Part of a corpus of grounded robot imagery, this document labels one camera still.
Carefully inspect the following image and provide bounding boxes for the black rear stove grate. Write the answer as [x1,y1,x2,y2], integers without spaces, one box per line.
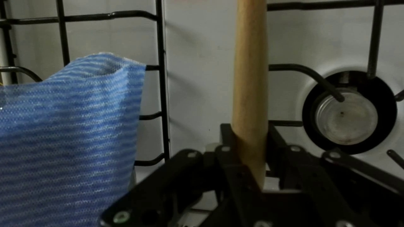
[0,0,169,167]

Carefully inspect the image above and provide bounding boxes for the white gas stove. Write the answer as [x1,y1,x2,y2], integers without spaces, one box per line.
[0,0,404,227]

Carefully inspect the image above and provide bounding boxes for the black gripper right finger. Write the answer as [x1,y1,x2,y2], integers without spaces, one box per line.
[269,123,404,227]

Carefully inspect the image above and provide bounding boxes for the wooden spoon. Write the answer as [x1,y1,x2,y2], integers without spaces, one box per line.
[231,0,268,187]

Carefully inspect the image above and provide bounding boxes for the black stove grate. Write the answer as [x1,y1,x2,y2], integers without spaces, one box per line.
[0,0,169,167]
[267,0,404,175]

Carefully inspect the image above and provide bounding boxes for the black front stove grate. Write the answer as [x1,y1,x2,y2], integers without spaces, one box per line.
[267,0,404,175]

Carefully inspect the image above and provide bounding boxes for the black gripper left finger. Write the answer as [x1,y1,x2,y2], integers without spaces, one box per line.
[99,147,236,227]

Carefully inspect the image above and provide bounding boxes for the blue striped cloth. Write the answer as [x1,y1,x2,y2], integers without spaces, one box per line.
[0,53,147,227]

